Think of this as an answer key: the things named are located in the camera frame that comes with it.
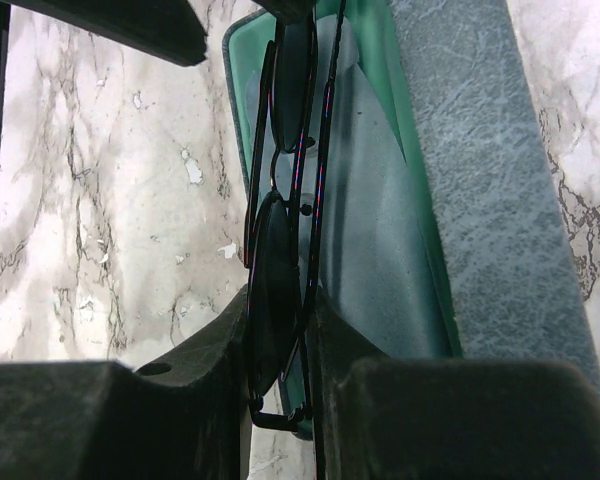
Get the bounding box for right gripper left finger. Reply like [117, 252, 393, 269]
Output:
[0, 292, 250, 479]

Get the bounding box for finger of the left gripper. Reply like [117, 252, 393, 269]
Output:
[14, 0, 207, 67]
[267, 0, 317, 25]

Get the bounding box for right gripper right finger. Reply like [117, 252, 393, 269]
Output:
[308, 295, 600, 479]

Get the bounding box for black wire-frame sunglasses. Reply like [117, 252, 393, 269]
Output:
[244, 4, 346, 433]

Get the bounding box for light blue cleaning cloth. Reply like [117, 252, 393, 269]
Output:
[244, 14, 451, 359]

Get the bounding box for blue-grey glasses case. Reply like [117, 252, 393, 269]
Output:
[223, 1, 600, 414]

